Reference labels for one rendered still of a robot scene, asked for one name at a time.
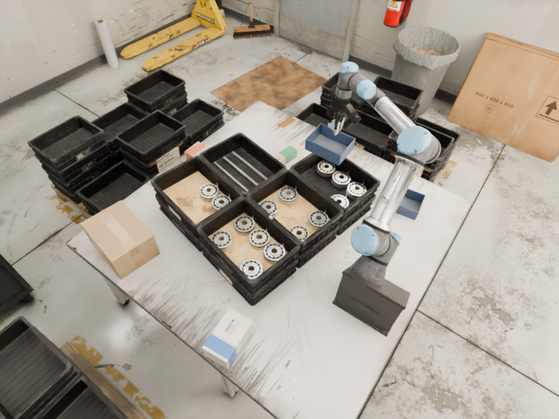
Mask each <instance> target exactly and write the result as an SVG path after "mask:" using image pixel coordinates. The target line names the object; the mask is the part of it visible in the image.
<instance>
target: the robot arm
mask: <svg viewBox="0 0 559 419"><path fill-rule="evenodd" d="M358 68H359V67H358V65H357V64H356V63H354V62H344V63H343V64H342V66H341V70H340V73H339V80H338V84H337V88H336V91H335V92H334V93H332V94H331V96H332V101H331V103H330V104H329V105H328V106H327V110H326V114H325V115H326V116H328V117H329V118H331V119H333V118H334V119H335V120H332V123H329V124H328V127H329V128H330V129H331V130H333V131H334V135H335V136H336V135H337V134H338V133H339V131H340V130H341V129H342V126H343V124H344V122H345V119H346V116H348V117H349V119H350V120H351V121H352V122H353V123H354V124H356V123H357V122H359V121H360V120H361V117H360V116H359V114H358V113H357V111H356V110H355V109H354V108H353V106H352V105H351V104H350V102H349V99H350V97H351V94H352V91H353V92H355V93H356V94H357V95H358V96H360V97H361V98H363V99H364V100H365V101H366V102H368V103H369V104H370V105H371V106H372V107H373V108H374V109H375V110H376V112H378V113H379V114H380V115H381V117H383V118H384V119H385V120H386V121H387V122H388V123H389V124H390V125H391V126H392V127H393V129H394V130H395V131H396V132H397V133H398V134H399V136H398V140H397V145H398V150H397V152H396V154H395V159H396V163H395V165H394V167H393V169H392V171H391V173H390V175H389V177H388V179H387V181H386V183H385V186H384V188H383V190H382V192H381V194H380V196H379V198H378V200H377V202H376V204H375V206H374V208H373V210H372V212H371V214H370V216H368V217H366V218H364V220H363V222H362V224H361V225H359V226H357V227H355V228H354V230H353V231H352V233H351V236H350V242H351V244H352V247H353V249H354V250H355V251H356V252H357V253H359V254H362V255H361V256H360V257H359V258H358V259H357V260H356V261H355V262H354V263H353V265H352V267H351V269H352V271H353V272H354V273H356V274H357V275H358V276H359V277H361V278H362V279H365V280H366V281H368V282H370V283H373V284H376V285H383V282H384V280H385V274H386V269H387V267H388V264H389V262H390V261H391V259H392V257H393V255H394V253H395V252H396V250H397V248H398V246H399V245H400V242H401V240H402V237H401V236H400V235H398V234H396V233H394V232H393V231H392V230H391V229H390V227H389V225H390V223H391V221H392V219H393V217H394V215H395V213H396V211H397V209H398V207H399V205H400V203H401V201H402V199H403V197H404V195H405V193H406V191H407V189H408V187H409V185H410V184H411V182H412V180H413V177H414V176H415V174H416V172H417V170H419V169H422V168H423V167H424V165H425V164H428V163H432V162H434V161H435V160H436V159H437V158H438V157H439V155H440V153H441V145H440V142H439V141H438V139H437V138H436V137H434V136H433V135H432V134H431V133H430V132H429V131H428V130H427V129H425V128H423V127H421V126H416V125H415V124H414V123H413V122H412V121H411V120H410V119H409V118H408V117H407V116H406V115H405V114H404V113H403V112H402V111H401V110H400V109H398V108H397V107H396V106H395V105H394V104H393V103H392V102H391V101H390V100H389V99H388V98H387V97H386V96H385V94H384V93H383V92H382V91H380V90H379V89H378V88H377V87H376V86H375V85H374V84H373V83H372V82H371V81H370V80H368V79H367V78H365V77H364V76H362V75H360V74H359V73H358ZM327 111H328V112H327Z"/></svg>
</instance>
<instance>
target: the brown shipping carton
mask: <svg viewBox="0 0 559 419"><path fill-rule="evenodd" d="M80 224H81V226H82V228H83V229H84V231H85V232H86V234H87V236H88V238H89V240H90V241H91V242H92V244H93V245H94V246H95V247H96V249H97V250H98V251H99V253H100V254H101V255H102V257H103V258H104V259H105V260H106V261H107V262H108V263H109V265H110V266H111V268H112V269H113V270H114V271H115V273H116V274H117V275H118V277H119V278H120V279H123V278H125V277H126V276H127V275H129V274H131V273H132V272H134V271H135V270H137V269H138V268H140V267H141V266H142V265H144V264H146V263H147V262H149V261H150V260H152V259H153V258H155V257H156V256H157V255H159V254H160V250H159V248H158V246H157V243H156V239H155V237H154V235H153V233H152V232H151V231H150V230H149V229H148V228H147V227H146V226H145V225H144V224H143V223H142V222H141V221H140V220H139V219H138V218H137V217H136V216H135V215H134V214H133V213H132V211H131V210H130V209H129V208H128V207H127V206H126V205H125V204H124V203H123V202H122V200H120V201H119V202H117V203H115V204H113V205H112V206H110V207H108V208H106V209H104V210H103V211H101V212H99V213H98V214H95V215H93V216H92V217H91V218H89V219H86V220H85V221H83V222H81V223H80Z"/></svg>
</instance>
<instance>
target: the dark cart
mask: <svg viewBox="0 0 559 419"><path fill-rule="evenodd" d="M33 290H34V288H33V287H32V286H31V285H30V284H29V283H28V282H27V281H26V280H25V279H24V278H23V277H22V276H21V275H20V274H19V273H18V271H17V270H16V269H15V268H14V267H13V266H12V265H11V264H10V263H9V262H8V261H7V260H6V259H5V258H4V257H3V256H2V255H1V254H0V316H1V315H2V314H4V313H5V312H6V311H7V310H8V309H10V308H11V307H12V306H14V305H15V304H16V303H18V302H19V301H20V300H22V299H25V300H26V301H28V302H29V303H30V302H31V301H32V300H33V299H34V298H33V297H32V296H31V295H30V292H31V291H33Z"/></svg>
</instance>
